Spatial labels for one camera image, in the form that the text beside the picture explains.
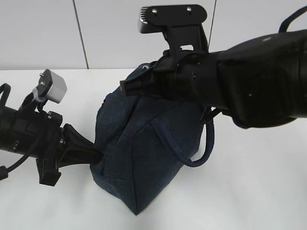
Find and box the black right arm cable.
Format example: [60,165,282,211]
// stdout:
[279,6,307,33]

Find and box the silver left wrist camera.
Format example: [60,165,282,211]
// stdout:
[32,69,67,104]

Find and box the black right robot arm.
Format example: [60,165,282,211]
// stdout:
[120,30,307,128]

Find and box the navy blue lunch bag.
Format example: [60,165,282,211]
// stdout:
[90,62,215,209]

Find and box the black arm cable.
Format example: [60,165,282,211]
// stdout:
[0,83,48,184]
[279,6,307,33]

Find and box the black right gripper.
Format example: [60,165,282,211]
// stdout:
[119,53,209,101]

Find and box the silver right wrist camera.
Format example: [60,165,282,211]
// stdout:
[138,4,208,52]

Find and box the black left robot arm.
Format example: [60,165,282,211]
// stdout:
[0,107,103,186]

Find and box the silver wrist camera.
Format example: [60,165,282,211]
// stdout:
[138,4,208,52]
[32,69,67,104]

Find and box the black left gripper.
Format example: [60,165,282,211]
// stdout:
[14,112,103,186]

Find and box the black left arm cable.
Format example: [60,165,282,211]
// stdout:
[0,83,48,184]

